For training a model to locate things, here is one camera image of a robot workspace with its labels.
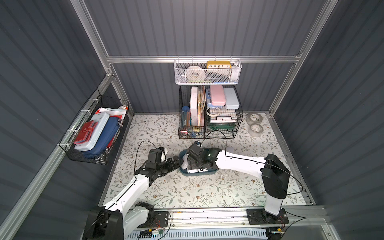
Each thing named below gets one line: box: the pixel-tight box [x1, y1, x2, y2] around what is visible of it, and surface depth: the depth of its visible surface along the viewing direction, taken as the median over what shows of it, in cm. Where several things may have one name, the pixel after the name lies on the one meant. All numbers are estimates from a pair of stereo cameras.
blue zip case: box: [82, 116, 120, 159], surface depth 69 cm
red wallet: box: [73, 120, 98, 145], surface depth 64 cm
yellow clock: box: [206, 60, 232, 69], surface depth 90 cm
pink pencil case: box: [210, 85, 226, 106], surface depth 98 cm
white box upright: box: [190, 86, 199, 127], surface depth 95 cm
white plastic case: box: [74, 112, 110, 152], surface depth 67 cm
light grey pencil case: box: [223, 87, 240, 109], surface depth 100 cm
